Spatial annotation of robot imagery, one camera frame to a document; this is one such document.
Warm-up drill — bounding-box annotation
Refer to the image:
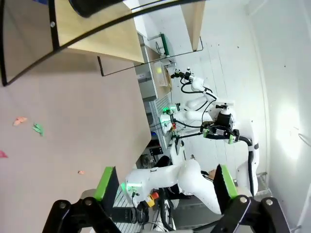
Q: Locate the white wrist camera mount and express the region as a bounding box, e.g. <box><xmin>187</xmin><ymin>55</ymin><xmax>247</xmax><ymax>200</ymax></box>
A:
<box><xmin>214</xmin><ymin>101</ymin><xmax>235</xmax><ymax>115</ymax></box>

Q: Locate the gray metal cabinet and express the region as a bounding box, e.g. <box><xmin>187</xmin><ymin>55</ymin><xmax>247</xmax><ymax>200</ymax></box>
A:
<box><xmin>135</xmin><ymin>31</ymin><xmax>159</xmax><ymax>101</ymax></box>

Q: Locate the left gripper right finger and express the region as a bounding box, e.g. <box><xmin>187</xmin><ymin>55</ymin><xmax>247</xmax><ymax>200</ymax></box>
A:
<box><xmin>210</xmin><ymin>164</ymin><xmax>292</xmax><ymax>233</ymax></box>

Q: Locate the wooden shelf black metal frame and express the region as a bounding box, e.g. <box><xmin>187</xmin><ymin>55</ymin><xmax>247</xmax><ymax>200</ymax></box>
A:
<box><xmin>0</xmin><ymin>0</ymin><xmax>206</xmax><ymax>87</ymax></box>

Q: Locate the yellow red emergency stop button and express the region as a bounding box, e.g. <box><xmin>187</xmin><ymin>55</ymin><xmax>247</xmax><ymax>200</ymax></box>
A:
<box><xmin>146</xmin><ymin>191</ymin><xmax>159</xmax><ymax>207</ymax></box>

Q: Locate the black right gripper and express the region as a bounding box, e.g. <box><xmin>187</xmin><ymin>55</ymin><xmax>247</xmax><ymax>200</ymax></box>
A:
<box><xmin>200</xmin><ymin>112</ymin><xmax>242</xmax><ymax>145</ymax></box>

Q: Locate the green cylindrical handle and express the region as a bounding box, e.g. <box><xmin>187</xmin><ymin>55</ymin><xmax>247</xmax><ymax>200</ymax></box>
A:
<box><xmin>158</xmin><ymin>33</ymin><xmax>171</xmax><ymax>57</ymax></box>

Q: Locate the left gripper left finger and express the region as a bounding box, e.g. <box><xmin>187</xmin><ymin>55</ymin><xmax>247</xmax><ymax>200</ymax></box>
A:
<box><xmin>42</xmin><ymin>166</ymin><xmax>127</xmax><ymax>233</ymax></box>

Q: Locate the peach paper scrap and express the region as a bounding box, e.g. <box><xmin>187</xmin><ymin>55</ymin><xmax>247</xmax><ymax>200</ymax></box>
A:
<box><xmin>13</xmin><ymin>116</ymin><xmax>28</xmax><ymax>127</ymax></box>

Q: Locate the white box with yellow ball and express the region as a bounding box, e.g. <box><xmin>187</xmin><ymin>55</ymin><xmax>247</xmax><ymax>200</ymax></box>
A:
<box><xmin>154</xmin><ymin>61</ymin><xmax>168</xmax><ymax>87</ymax></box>

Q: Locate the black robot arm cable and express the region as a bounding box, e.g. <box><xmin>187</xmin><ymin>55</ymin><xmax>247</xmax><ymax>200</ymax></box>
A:
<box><xmin>239</xmin><ymin>135</ymin><xmax>259</xmax><ymax>195</ymax></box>

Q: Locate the black cable bundle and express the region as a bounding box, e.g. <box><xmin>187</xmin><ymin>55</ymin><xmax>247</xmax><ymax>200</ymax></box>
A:
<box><xmin>130</xmin><ymin>188</ymin><xmax>178</xmax><ymax>232</ymax></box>

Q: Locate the small distant black gripper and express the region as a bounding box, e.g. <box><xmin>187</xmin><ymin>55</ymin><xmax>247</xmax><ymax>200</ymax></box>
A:
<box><xmin>171</xmin><ymin>68</ymin><xmax>193</xmax><ymax>80</ymax></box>

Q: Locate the green paper scrap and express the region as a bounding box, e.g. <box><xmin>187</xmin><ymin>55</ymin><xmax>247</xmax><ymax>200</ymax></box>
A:
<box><xmin>32</xmin><ymin>123</ymin><xmax>45</xmax><ymax>137</ymax></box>

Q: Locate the cardboard box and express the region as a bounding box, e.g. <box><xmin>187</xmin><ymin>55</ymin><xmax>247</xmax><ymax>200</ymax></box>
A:
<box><xmin>164</xmin><ymin>67</ymin><xmax>173</xmax><ymax>90</ymax></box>

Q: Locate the black control box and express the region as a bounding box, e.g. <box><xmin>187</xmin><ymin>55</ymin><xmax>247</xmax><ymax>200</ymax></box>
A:
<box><xmin>149</xmin><ymin>146</ymin><xmax>165</xmax><ymax>156</ymax></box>

